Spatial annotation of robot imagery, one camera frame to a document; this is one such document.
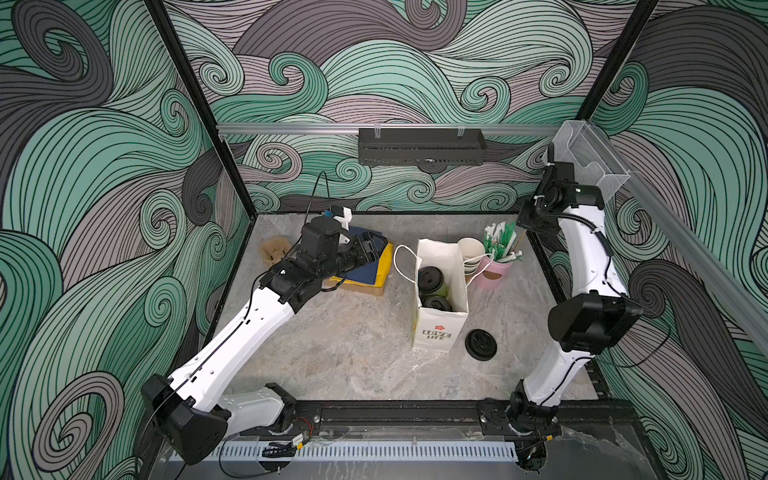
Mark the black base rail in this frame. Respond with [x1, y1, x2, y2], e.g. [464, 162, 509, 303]
[226, 399, 636, 437]

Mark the brown pulp cup carrier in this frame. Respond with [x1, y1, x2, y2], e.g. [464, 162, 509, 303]
[259, 236, 292, 268]

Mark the stack of paper cups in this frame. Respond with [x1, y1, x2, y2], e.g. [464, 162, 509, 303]
[457, 237, 485, 280]

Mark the clear acrylic wall holder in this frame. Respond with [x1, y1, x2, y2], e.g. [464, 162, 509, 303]
[550, 120, 630, 202]

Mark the white wrapped straw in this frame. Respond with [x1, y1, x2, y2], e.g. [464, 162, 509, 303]
[483, 223, 497, 258]

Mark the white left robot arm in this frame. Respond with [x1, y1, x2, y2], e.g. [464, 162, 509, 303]
[141, 215, 388, 465]

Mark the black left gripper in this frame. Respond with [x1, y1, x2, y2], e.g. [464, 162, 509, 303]
[317, 231, 387, 283]

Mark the black wall shelf tray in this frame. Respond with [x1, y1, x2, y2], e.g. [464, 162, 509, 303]
[358, 127, 488, 167]

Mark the white slotted cable duct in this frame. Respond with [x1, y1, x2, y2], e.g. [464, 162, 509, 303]
[167, 440, 520, 463]

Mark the brown cardboard napkin box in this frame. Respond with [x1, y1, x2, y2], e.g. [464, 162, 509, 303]
[323, 278, 386, 297]

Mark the white paper takeout bag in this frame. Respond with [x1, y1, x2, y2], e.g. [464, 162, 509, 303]
[392, 239, 479, 353]

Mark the pink straw holder cup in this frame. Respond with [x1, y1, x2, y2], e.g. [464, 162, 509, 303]
[471, 256, 514, 290]

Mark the green paper coffee cup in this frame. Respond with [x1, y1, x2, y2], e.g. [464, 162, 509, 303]
[435, 282, 449, 298]

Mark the navy blue napkin stack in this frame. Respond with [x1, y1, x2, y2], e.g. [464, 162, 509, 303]
[343, 226, 384, 279]

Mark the green wrapped straw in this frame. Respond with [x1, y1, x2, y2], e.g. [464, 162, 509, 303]
[498, 223, 516, 260]

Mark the stack of black lids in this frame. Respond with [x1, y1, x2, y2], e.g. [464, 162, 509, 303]
[464, 329, 498, 362]

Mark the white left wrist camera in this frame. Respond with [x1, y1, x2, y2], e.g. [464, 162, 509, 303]
[325, 205, 352, 245]

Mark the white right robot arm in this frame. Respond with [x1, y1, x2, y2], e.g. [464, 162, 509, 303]
[515, 162, 643, 418]

